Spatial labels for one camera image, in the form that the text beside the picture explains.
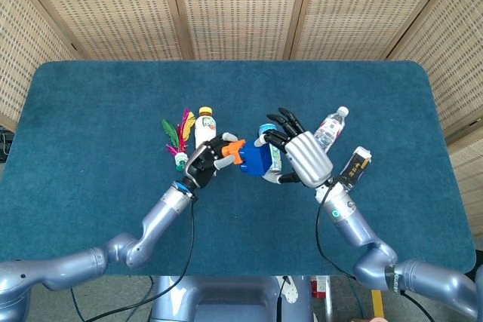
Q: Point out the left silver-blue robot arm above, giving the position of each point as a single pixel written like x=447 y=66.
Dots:
x=151 y=231

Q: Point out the clear plastic water bottle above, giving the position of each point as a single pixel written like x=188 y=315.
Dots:
x=329 y=131

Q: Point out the blue table cloth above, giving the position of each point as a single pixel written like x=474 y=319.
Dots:
x=241 y=224

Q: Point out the silver-blue robot torso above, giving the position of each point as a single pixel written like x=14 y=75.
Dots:
x=226 y=299

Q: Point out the blue building block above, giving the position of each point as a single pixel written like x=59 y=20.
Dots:
x=256 y=160

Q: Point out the black drink carton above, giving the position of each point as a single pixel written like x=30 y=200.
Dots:
x=354 y=169

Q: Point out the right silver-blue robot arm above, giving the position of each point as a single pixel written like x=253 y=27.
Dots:
x=362 y=235

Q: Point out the light blue drink can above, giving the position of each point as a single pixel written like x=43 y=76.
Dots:
x=276 y=160

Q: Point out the orange toy block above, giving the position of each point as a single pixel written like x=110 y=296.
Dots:
x=231 y=150

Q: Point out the feather shuttlecock with green base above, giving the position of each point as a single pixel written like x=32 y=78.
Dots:
x=182 y=135

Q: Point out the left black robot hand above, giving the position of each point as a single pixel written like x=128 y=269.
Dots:
x=202 y=165

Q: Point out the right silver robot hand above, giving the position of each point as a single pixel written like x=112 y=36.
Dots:
x=307 y=158

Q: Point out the yellow floor tape strip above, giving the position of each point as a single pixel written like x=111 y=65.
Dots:
x=378 y=304

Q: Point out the woven folding screen panel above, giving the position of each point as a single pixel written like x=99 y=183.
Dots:
x=449 y=65
x=26 y=54
x=241 y=5
x=362 y=5
x=113 y=5

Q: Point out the white bottle with yellow cap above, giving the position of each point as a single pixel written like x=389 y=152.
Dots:
x=205 y=129

